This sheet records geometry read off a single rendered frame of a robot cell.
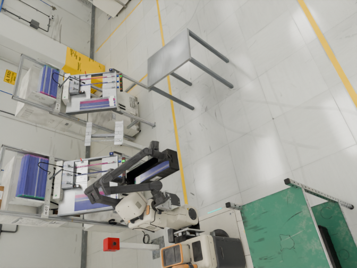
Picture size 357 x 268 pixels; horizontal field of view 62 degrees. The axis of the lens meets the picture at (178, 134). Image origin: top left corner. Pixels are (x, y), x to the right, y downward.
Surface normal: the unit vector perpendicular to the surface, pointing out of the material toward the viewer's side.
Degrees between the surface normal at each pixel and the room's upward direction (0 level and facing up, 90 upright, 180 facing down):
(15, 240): 90
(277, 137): 0
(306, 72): 0
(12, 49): 90
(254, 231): 0
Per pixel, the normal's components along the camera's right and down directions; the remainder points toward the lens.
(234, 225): -0.71, -0.29
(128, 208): -0.40, 0.43
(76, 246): 0.69, -0.45
